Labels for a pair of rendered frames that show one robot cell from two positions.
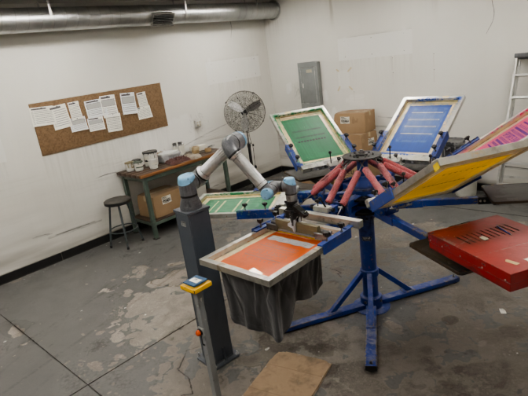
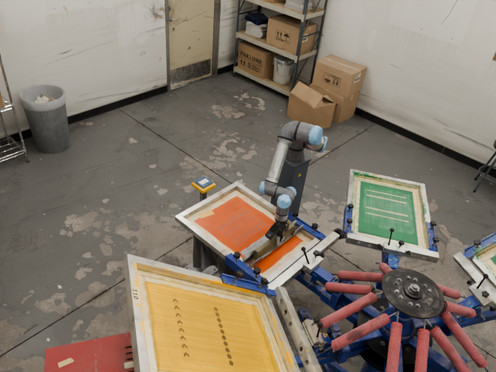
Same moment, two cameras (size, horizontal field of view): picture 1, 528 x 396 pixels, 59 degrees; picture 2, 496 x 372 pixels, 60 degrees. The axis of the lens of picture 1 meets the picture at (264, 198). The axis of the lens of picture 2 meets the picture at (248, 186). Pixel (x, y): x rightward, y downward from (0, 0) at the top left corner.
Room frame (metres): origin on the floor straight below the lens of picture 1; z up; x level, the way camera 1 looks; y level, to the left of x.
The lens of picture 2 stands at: (2.47, -2.09, 2.91)
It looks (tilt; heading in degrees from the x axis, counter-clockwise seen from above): 38 degrees down; 84
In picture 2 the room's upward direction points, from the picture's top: 6 degrees clockwise
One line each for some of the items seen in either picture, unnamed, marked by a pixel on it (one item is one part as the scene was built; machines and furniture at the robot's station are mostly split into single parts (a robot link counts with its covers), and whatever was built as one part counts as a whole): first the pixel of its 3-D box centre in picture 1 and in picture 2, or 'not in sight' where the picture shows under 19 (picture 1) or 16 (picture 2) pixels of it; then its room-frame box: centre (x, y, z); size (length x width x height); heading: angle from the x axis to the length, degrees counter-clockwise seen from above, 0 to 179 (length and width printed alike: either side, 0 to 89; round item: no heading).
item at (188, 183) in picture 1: (187, 184); (298, 137); (3.04, 0.50, 1.37); 0.13 x 0.12 x 0.14; 156
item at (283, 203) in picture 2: (289, 185); (283, 204); (2.88, -0.17, 1.31); 0.09 x 0.08 x 0.11; 66
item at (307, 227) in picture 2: (269, 226); (302, 228); (3.07, -0.01, 0.97); 0.30 x 0.05 x 0.07; 135
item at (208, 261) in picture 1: (276, 247); (248, 229); (2.70, -0.04, 0.97); 0.79 x 0.58 x 0.04; 135
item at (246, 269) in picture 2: (335, 240); (246, 271); (2.68, -0.40, 0.97); 0.30 x 0.05 x 0.07; 135
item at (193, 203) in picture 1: (189, 200); (294, 150); (3.03, 0.50, 1.25); 0.15 x 0.15 x 0.10
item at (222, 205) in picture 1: (251, 192); (391, 212); (3.68, 0.09, 1.05); 1.08 x 0.61 x 0.23; 75
